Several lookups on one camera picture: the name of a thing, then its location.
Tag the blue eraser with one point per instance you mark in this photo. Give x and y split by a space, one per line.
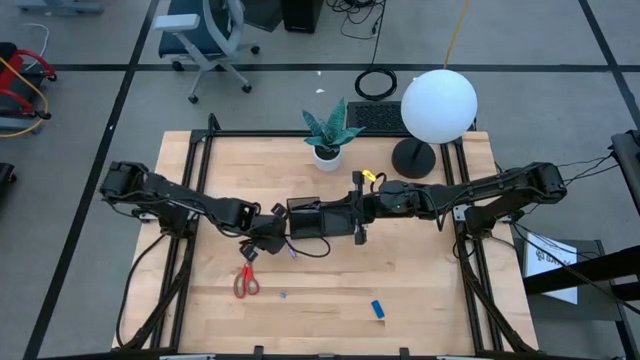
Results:
377 309

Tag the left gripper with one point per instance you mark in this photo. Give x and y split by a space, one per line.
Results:
267 232

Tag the black wheeled object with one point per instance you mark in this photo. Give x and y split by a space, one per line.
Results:
5 175

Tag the white printed paper sheet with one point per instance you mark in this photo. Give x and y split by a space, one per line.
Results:
550 280

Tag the black metal beam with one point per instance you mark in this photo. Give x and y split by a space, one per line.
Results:
600 267

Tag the white globe lamp black stand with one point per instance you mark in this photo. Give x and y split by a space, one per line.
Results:
439 106

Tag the grey and blue office chair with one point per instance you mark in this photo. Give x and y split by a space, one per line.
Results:
200 35

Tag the black mesh desk organizer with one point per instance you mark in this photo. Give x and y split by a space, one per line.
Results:
305 225

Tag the green plant in white pot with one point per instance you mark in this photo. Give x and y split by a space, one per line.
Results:
327 159

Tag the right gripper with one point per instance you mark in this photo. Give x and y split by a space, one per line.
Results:
367 207

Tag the black computer tower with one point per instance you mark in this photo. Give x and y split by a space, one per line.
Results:
301 15

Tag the black metal table frame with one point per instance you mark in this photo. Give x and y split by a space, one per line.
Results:
325 133

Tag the black table edge bracket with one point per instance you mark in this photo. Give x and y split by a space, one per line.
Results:
404 351
258 351

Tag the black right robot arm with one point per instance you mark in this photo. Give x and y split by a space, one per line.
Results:
490 187

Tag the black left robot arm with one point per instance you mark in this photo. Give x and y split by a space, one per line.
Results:
165 192

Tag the grey side table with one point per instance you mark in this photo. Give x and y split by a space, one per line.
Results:
595 305

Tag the purple pen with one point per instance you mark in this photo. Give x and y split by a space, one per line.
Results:
292 253

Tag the yellow tag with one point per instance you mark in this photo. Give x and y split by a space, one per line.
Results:
369 175

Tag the grey stand base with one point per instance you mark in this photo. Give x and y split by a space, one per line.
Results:
60 6

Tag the black equipment case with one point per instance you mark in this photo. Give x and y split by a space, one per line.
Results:
627 155

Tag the red and black cart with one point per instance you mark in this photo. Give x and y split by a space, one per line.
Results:
12 65

